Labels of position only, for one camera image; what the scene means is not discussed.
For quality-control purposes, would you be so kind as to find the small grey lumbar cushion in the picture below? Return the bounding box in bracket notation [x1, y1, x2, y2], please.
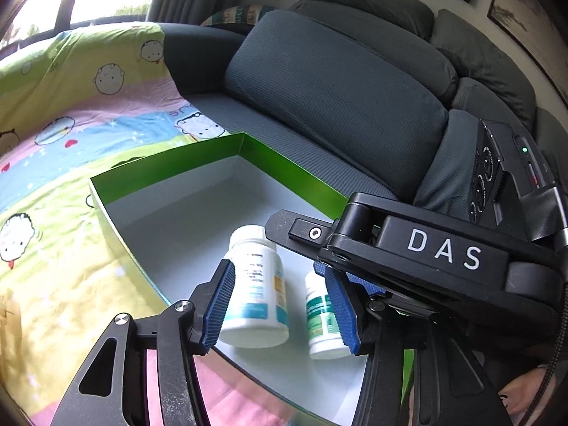
[414, 110, 485, 214]

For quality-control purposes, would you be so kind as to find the patterned pillow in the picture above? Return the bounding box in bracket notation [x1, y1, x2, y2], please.
[201, 4, 277, 33]

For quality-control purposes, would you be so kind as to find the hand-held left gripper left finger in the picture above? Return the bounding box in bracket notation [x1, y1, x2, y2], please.
[57, 260, 237, 426]

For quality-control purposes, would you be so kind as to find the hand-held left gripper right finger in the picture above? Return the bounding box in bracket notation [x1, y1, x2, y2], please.
[325, 272, 498, 426]

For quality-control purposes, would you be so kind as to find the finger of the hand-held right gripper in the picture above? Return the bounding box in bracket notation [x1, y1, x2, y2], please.
[265, 210, 337, 260]
[313, 261, 387, 297]

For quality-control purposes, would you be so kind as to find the window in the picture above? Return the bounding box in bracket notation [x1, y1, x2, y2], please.
[0, 0, 171, 51]

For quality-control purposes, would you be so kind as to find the cartoon printed blanket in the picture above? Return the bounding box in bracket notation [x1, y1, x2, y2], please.
[0, 21, 311, 426]

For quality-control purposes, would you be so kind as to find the small white bottle green label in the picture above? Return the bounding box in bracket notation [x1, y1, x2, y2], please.
[304, 271, 352, 360]

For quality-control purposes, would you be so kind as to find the white bottle orange teal label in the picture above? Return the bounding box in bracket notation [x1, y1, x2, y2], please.
[219, 225, 290, 348]

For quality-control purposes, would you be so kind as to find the green cardboard box white inside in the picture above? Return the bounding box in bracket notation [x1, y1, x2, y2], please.
[89, 132, 416, 426]

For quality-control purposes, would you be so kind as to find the large grey lumbar cushion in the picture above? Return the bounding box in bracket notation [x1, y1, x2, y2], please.
[223, 9, 450, 201]

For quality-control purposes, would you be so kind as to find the dark grey sofa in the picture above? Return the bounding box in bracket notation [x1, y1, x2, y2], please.
[151, 0, 568, 231]

